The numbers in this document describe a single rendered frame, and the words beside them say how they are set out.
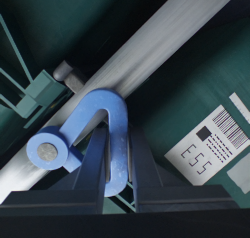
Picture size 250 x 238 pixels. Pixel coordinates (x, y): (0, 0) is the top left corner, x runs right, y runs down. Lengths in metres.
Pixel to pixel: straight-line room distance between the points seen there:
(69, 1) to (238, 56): 0.17
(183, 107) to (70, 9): 0.14
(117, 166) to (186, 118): 0.09
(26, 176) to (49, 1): 0.16
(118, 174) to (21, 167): 0.09
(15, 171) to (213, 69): 0.22
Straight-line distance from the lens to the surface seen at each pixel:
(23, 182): 0.21
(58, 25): 0.19
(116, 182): 0.17
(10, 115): 0.25
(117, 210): 0.27
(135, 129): 0.15
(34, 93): 0.17
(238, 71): 0.22
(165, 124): 0.20
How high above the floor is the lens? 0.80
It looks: 10 degrees up
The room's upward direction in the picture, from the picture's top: 133 degrees counter-clockwise
